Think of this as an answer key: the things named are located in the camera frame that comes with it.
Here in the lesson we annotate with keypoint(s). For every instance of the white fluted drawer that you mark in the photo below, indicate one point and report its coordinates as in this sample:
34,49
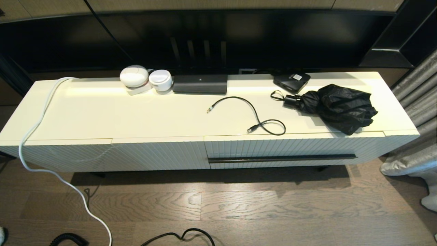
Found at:
273,147

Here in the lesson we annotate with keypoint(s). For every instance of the black umbrella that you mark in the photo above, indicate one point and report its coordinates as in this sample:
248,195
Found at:
338,106

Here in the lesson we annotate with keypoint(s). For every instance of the white tv cabinet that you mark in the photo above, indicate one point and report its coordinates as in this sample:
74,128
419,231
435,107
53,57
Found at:
136,116

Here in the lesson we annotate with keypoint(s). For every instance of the black router with antennas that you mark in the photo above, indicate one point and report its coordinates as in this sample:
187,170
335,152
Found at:
199,84

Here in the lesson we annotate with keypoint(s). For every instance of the small white round device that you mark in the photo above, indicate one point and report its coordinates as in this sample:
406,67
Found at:
160,80

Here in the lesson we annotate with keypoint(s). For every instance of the small black set-top box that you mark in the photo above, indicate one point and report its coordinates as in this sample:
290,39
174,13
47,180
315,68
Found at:
290,81

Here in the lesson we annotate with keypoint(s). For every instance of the white egg-shaped device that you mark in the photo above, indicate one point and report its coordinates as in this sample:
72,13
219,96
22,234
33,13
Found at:
134,76

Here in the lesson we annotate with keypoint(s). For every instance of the black television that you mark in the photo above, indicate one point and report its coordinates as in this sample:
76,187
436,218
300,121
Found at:
273,34

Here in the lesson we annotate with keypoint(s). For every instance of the black shelf unit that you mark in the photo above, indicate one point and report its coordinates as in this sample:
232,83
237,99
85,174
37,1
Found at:
392,56

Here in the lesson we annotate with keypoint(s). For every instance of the grey curtain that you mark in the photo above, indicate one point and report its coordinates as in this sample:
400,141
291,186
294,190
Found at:
416,89

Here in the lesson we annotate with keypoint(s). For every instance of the white rounded floor object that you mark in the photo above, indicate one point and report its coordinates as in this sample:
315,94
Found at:
431,203

